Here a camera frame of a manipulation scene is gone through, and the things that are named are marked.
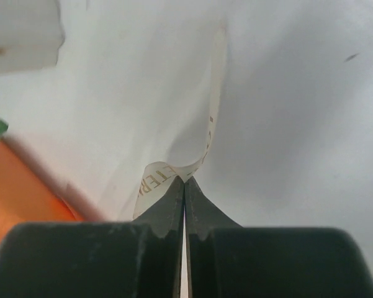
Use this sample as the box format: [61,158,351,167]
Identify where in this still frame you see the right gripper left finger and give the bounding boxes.
[0,178,184,297]

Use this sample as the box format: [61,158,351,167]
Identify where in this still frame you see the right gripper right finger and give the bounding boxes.
[184,179,373,297]

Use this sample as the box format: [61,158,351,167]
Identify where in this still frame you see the cream printed ribbon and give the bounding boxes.
[132,25,227,222]

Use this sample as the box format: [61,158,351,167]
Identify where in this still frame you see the orange wrapping paper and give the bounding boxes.
[0,142,84,243]

